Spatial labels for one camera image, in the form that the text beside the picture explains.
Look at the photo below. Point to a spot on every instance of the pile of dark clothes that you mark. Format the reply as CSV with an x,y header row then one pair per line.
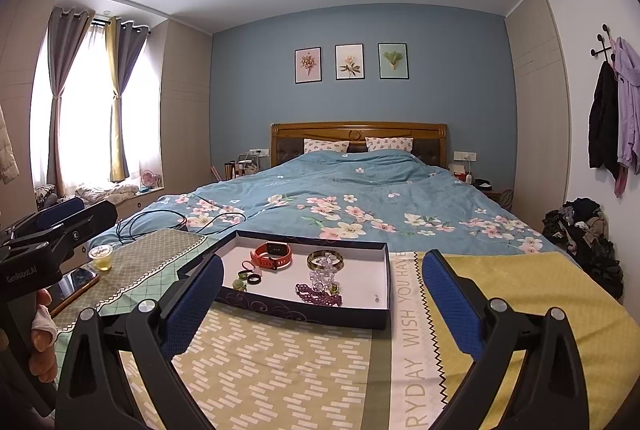
x,y
590,240

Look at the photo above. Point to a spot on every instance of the tortoiseshell bangle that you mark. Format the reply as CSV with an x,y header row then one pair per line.
x,y
320,262

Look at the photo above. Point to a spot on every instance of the blue floral duvet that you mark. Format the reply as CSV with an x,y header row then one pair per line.
x,y
350,190

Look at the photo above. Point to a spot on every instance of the pink flower picture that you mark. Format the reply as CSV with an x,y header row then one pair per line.
x,y
308,64

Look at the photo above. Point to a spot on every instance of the smartphone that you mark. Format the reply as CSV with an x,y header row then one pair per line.
x,y
75,290

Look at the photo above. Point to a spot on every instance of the wooden headboard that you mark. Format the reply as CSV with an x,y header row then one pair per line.
x,y
360,130

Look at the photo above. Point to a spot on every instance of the green leaf picture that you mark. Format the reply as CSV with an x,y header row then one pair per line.
x,y
393,60

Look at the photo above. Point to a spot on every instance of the window seat cabinet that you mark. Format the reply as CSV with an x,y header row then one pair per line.
x,y
145,202

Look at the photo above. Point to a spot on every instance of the person's left hand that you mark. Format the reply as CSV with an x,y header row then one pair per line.
x,y
42,340

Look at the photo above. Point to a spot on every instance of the white flower picture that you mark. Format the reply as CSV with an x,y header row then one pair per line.
x,y
349,62

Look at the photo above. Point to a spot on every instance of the black coat rack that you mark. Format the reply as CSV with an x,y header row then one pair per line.
x,y
602,45

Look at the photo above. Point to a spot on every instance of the grey and yellow curtain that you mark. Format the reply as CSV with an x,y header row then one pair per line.
x,y
120,134

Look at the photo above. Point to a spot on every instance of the black jacket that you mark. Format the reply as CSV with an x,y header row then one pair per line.
x,y
604,124

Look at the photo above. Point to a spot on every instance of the mauve cloth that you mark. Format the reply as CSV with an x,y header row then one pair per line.
x,y
620,180

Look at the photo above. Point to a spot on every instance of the dark blue box tray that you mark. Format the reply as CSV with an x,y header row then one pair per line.
x,y
360,280

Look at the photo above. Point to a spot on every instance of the white quilted jacket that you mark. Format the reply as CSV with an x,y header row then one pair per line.
x,y
7,144

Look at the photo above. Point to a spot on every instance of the dotted white pillow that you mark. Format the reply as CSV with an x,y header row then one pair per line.
x,y
390,143
325,145

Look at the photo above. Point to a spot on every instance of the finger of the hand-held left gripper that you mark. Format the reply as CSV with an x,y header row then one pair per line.
x,y
62,210
92,217

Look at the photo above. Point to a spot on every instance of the pile of light clothes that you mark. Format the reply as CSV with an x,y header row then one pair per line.
x,y
107,194

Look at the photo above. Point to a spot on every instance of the white wall socket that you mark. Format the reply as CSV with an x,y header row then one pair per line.
x,y
465,155
259,152

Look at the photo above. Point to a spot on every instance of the small pink fan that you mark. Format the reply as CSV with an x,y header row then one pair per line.
x,y
149,180

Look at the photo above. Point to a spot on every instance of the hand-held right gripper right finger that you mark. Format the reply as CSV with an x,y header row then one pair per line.
x,y
450,300

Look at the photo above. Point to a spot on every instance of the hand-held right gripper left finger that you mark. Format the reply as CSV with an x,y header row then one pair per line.
x,y
192,300

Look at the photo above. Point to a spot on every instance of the lilac jacket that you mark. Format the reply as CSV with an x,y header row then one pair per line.
x,y
629,109

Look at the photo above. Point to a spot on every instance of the orange smartwatch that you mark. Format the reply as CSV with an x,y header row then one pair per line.
x,y
272,257

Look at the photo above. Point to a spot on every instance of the group of cosmetics bottles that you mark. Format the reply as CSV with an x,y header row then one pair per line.
x,y
242,167

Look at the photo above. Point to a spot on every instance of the black curtain rod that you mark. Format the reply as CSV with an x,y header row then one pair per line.
x,y
100,23

